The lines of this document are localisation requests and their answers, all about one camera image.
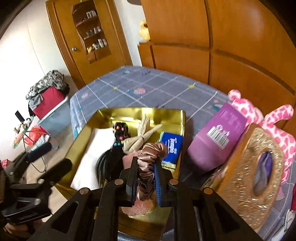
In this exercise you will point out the wooden door with shelves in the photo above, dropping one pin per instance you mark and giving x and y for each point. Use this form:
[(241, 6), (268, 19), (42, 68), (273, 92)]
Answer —
[(90, 38)]

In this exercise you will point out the ornate silver tissue box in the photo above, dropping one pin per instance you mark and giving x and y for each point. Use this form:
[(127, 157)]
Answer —
[(234, 180)]

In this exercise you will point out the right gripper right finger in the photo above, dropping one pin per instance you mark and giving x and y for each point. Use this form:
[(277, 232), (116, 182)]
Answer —
[(199, 214)]

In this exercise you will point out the red fabric bundle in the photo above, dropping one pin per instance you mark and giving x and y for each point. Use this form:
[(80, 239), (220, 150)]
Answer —
[(50, 98)]

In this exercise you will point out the wooden wardrobe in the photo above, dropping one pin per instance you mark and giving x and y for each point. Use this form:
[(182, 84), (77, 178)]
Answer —
[(227, 45)]

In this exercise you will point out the grey checked bed sheet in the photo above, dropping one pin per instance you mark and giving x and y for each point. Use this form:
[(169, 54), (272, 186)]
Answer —
[(133, 86)]

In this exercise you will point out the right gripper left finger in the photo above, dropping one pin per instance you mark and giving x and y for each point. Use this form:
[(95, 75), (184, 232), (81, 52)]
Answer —
[(92, 214)]

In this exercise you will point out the purple cardboard box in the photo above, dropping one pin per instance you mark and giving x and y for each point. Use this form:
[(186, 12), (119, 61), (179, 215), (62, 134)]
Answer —
[(214, 143)]

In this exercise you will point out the grey storage bin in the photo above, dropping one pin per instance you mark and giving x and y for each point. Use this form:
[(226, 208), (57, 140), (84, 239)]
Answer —
[(57, 119)]

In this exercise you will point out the metal rack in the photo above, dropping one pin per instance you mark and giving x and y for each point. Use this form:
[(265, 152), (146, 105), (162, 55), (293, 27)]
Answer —
[(32, 136)]

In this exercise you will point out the camouflage clothing pile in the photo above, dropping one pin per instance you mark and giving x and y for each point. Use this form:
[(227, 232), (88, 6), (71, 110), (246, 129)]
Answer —
[(53, 78)]

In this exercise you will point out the pink white giraffe plush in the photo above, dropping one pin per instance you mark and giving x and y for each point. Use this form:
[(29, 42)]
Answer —
[(253, 115)]

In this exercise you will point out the yellow plush toy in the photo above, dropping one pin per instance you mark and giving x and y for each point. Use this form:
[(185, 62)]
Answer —
[(144, 31)]

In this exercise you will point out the brown satin scrunchie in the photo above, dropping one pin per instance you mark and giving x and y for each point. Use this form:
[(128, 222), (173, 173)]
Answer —
[(146, 160)]

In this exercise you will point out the white cloth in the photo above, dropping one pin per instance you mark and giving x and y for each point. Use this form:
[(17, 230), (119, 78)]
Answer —
[(100, 141)]

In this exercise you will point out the blue tissue packet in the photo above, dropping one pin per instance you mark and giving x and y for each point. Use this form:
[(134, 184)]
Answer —
[(174, 144)]

